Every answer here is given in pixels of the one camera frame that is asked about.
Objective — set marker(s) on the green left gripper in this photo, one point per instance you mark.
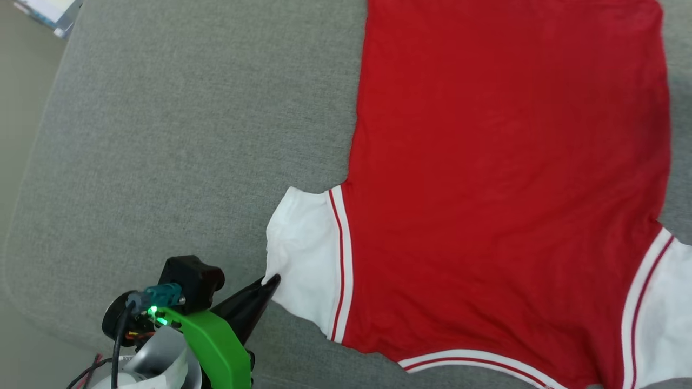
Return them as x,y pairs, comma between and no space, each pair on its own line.
216,346

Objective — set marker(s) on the red and white shirt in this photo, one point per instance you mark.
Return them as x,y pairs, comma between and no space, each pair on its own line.
503,189

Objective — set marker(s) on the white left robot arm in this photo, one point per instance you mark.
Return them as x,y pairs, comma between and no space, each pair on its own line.
157,362

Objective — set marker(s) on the white metal equipment box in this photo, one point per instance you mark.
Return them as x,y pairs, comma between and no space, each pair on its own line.
51,13

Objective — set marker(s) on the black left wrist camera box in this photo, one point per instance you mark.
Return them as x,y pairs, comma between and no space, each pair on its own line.
192,281

